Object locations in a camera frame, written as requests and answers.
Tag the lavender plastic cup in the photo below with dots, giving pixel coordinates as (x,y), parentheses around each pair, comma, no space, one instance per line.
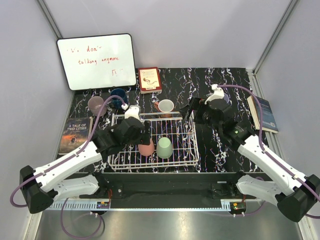
(226,98)

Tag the black marbled table mat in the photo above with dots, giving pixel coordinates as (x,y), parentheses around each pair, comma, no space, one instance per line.
(180,85)

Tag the red and cream book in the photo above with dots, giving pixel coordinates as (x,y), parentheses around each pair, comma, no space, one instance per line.
(149,80)

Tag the mauve ceramic mug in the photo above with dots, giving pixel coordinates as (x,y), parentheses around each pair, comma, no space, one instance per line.
(94,104)

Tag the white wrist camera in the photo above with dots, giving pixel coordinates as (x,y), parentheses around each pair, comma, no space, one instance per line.
(218,93)
(131,111)

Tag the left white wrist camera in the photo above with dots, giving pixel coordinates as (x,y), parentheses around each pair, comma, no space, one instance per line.
(131,111)

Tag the blue paperback book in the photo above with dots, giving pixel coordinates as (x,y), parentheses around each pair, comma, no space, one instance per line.
(268,123)

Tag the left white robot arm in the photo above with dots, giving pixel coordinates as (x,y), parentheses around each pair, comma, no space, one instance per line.
(42,186)

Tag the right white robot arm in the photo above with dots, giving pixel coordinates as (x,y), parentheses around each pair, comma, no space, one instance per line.
(293,192)

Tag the Tale of Two Cities book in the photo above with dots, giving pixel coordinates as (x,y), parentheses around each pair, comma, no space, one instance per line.
(75,133)

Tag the white slotted cable duct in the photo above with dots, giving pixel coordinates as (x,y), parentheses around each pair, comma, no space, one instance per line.
(72,205)

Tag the light green plastic cup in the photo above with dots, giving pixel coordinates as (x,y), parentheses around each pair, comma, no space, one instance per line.
(164,148)

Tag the white dry-erase board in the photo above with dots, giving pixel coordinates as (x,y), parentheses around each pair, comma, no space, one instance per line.
(95,62)

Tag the orange pink mug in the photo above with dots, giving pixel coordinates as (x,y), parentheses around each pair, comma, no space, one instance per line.
(165,107)

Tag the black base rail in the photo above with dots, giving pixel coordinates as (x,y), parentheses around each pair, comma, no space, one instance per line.
(167,190)

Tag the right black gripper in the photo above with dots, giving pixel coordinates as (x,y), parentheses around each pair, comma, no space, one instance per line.
(195,103)

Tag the white wire dish rack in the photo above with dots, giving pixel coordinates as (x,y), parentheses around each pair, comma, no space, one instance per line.
(183,136)

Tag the pink plastic cup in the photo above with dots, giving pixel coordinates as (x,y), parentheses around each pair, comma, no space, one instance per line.
(146,150)

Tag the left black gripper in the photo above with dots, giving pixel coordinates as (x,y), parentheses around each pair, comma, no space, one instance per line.
(145,137)

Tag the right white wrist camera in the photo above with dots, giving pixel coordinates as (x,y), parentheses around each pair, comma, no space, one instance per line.
(218,93)

